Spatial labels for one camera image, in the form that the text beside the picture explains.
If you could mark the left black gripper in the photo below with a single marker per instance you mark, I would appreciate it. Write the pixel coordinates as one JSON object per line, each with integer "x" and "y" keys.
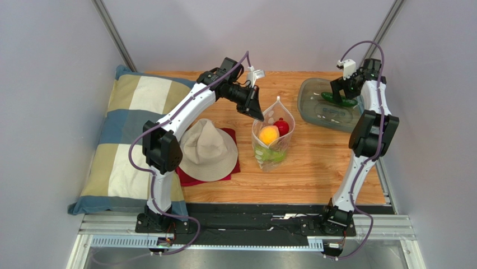
{"x": 251, "y": 107}

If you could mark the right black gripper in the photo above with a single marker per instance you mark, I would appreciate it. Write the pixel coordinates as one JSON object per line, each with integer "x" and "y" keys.
{"x": 345, "y": 86}

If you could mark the orange fruit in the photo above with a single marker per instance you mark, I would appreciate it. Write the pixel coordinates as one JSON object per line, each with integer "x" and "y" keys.
{"x": 269, "y": 134}

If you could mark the clear polka dot zip bag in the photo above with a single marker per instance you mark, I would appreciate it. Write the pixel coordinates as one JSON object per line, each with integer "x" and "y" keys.
{"x": 272, "y": 114}

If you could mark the red strawberry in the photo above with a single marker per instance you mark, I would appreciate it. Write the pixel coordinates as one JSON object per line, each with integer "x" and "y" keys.
{"x": 283, "y": 127}

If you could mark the green artichoke toy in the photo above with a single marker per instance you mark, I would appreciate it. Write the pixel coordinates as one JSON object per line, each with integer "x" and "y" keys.
{"x": 262, "y": 153}

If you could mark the green apple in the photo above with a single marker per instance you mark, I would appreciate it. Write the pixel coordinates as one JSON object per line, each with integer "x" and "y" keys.
{"x": 278, "y": 156}

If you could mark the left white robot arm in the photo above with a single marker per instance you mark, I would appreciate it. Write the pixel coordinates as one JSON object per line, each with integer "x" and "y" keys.
{"x": 161, "y": 140}

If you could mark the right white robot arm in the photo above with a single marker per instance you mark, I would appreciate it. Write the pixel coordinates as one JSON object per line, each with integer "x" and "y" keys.
{"x": 369, "y": 140}

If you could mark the green cucumber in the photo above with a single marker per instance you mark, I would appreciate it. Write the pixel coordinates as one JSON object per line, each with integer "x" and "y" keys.
{"x": 344, "y": 102}

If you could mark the grey transparent plastic container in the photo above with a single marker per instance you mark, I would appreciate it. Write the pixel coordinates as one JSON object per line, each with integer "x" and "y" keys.
{"x": 315, "y": 110}

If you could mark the beige bucket hat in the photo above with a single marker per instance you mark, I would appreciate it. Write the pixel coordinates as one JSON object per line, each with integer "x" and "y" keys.
{"x": 210, "y": 154}

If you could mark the dark red cloth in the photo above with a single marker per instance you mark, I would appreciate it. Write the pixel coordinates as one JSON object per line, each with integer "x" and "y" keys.
{"x": 187, "y": 181}

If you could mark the plaid blue beige pillow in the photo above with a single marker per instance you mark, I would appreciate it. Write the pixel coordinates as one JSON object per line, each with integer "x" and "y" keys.
{"x": 118, "y": 180}

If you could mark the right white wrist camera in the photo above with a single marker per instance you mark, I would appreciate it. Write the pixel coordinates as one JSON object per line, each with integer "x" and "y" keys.
{"x": 348, "y": 66}

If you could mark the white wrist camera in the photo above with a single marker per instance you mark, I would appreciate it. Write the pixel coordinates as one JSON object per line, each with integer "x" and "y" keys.
{"x": 253, "y": 75}
{"x": 348, "y": 66}

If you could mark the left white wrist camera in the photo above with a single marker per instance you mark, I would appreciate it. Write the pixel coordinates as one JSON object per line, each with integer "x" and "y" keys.
{"x": 253, "y": 75}

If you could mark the right aluminium frame post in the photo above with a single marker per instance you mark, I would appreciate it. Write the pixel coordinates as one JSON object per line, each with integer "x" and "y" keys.
{"x": 382, "y": 31}

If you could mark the aluminium frame post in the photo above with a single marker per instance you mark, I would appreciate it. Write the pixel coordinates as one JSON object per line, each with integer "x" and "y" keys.
{"x": 382, "y": 31}
{"x": 108, "y": 21}

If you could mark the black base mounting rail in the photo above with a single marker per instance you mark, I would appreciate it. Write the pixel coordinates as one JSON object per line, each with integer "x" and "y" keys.
{"x": 250, "y": 225}

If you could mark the aluminium base frame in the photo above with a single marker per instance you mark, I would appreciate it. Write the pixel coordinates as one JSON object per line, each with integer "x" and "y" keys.
{"x": 117, "y": 229}

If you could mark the left aluminium frame post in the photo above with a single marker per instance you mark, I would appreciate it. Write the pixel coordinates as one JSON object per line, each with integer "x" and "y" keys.
{"x": 108, "y": 21}

